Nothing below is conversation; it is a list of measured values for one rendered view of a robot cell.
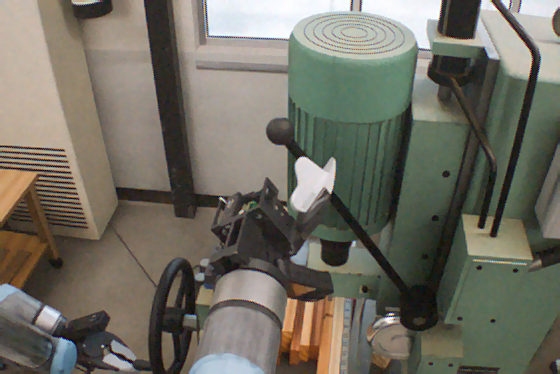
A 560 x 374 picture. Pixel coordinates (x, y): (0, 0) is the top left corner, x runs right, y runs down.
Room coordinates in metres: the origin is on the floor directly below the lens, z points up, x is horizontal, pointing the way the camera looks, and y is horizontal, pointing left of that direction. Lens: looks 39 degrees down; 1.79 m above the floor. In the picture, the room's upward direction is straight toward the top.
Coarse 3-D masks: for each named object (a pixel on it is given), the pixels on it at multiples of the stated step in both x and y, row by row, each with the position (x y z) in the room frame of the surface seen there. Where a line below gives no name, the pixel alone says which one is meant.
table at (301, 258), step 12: (312, 240) 0.88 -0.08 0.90; (300, 252) 0.84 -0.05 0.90; (300, 264) 0.81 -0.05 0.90; (288, 360) 0.56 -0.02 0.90; (300, 360) 0.56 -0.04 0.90; (312, 360) 0.56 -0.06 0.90; (276, 372) 0.53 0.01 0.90; (288, 372) 0.53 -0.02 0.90; (300, 372) 0.53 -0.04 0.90; (312, 372) 0.53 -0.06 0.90
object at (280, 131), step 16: (272, 128) 0.53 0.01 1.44; (288, 128) 0.53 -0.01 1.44; (288, 144) 0.53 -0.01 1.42; (336, 208) 0.52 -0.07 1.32; (352, 224) 0.52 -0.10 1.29; (368, 240) 0.52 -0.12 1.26; (400, 288) 0.51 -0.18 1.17; (416, 288) 0.53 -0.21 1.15; (400, 304) 0.52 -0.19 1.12; (416, 304) 0.50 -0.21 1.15; (432, 304) 0.50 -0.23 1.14; (400, 320) 0.49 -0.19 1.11; (416, 320) 0.49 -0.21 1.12; (432, 320) 0.48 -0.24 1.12
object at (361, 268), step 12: (312, 252) 0.68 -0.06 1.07; (360, 252) 0.68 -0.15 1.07; (312, 264) 0.65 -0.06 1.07; (324, 264) 0.65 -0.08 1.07; (348, 264) 0.65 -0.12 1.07; (360, 264) 0.65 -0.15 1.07; (372, 264) 0.65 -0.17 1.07; (336, 276) 0.63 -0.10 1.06; (348, 276) 0.63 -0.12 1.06; (360, 276) 0.63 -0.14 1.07; (372, 276) 0.62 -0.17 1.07; (336, 288) 0.63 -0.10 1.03; (348, 288) 0.63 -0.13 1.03; (372, 288) 0.62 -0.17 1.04
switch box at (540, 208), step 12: (552, 168) 0.51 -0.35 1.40; (552, 180) 0.50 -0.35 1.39; (540, 192) 0.52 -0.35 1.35; (552, 192) 0.48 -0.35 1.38; (540, 204) 0.50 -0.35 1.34; (552, 204) 0.47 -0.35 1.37; (540, 216) 0.49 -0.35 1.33; (552, 216) 0.46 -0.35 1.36; (540, 228) 0.48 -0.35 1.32; (552, 228) 0.46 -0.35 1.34
